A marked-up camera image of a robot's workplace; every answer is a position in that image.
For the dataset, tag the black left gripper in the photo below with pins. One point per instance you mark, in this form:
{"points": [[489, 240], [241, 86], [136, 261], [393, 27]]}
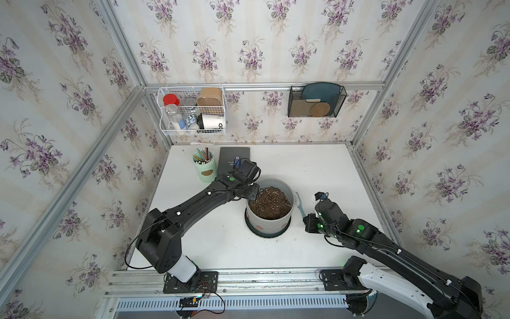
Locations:
{"points": [[257, 189]]}

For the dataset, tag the white wire wall basket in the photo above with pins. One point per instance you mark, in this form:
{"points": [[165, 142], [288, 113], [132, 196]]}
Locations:
{"points": [[190, 110]]}

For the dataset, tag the grey ceramic pot with soil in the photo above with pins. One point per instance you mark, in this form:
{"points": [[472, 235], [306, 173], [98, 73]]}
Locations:
{"points": [[273, 206]]}

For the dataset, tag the black pot saucer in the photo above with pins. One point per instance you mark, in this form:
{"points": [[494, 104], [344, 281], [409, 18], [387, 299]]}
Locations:
{"points": [[262, 234]]}

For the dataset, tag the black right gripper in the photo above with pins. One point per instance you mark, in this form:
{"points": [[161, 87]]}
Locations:
{"points": [[307, 222]]}

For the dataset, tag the teal plate in organizer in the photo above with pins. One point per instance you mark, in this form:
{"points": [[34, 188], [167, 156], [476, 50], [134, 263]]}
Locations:
{"points": [[325, 92]]}

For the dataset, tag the dark grey book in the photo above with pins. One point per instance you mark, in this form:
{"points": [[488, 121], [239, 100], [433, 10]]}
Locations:
{"points": [[230, 157]]}

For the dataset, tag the white cup black rim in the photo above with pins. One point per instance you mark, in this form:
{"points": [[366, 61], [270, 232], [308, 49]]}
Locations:
{"points": [[211, 122]]}

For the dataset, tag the light teal scrub brush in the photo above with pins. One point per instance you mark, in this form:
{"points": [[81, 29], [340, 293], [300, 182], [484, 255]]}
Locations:
{"points": [[299, 205]]}

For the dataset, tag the small circuit board with wires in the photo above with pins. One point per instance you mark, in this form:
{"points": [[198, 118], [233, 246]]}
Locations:
{"points": [[189, 302]]}

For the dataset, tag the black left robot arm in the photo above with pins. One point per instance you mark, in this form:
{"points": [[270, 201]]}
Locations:
{"points": [[159, 241]]}

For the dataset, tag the mint green pencil cup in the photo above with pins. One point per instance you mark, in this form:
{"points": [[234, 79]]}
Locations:
{"points": [[205, 165]]}

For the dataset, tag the clear plastic bottle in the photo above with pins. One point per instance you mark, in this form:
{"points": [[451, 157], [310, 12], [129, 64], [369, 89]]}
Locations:
{"points": [[175, 117]]}

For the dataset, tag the black mesh wall organizer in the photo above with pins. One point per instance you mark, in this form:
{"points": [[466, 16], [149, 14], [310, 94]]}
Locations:
{"points": [[299, 108]]}

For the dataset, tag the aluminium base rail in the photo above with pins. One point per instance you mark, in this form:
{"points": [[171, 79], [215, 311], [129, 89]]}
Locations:
{"points": [[236, 289]]}

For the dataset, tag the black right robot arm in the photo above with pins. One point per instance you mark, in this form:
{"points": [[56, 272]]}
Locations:
{"points": [[383, 266]]}

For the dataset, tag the red lidded jar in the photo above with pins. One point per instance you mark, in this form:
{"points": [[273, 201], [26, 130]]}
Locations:
{"points": [[171, 99]]}

